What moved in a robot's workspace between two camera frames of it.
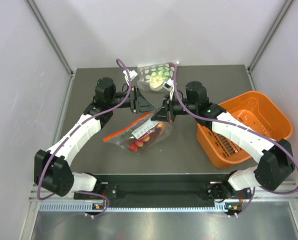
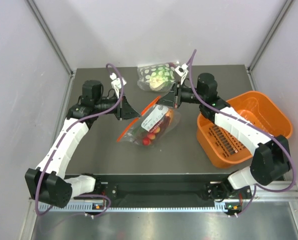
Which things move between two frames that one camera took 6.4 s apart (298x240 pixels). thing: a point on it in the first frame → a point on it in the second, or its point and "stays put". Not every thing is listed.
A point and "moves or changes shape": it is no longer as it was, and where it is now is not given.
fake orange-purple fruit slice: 159,128 moves or changes shape
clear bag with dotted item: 153,77 stays put
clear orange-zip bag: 141,135 moves or changes shape
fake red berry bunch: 134,147 → 146,141
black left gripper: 138,103 → 125,111
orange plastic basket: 255,108 stays put
